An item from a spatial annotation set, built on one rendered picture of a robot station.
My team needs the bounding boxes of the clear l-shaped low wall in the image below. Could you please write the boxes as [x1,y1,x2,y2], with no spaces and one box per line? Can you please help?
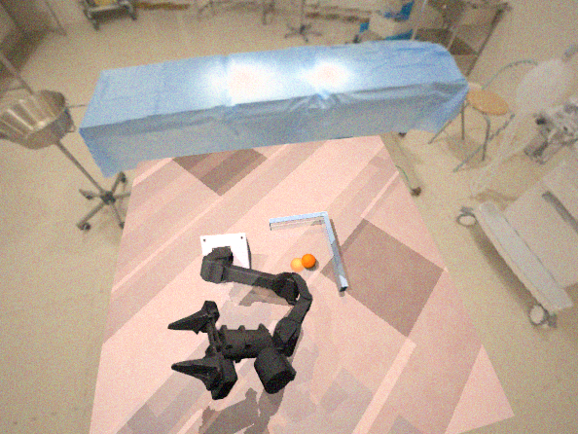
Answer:
[271,216,342,290]

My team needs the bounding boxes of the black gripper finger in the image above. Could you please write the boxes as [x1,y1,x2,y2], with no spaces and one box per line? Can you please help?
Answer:
[167,306,208,335]
[171,356,221,391]

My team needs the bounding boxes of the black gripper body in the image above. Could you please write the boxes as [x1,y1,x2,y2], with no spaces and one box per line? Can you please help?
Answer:
[199,301,254,401]

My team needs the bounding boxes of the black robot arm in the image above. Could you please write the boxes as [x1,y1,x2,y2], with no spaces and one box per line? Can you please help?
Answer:
[199,246,313,394]

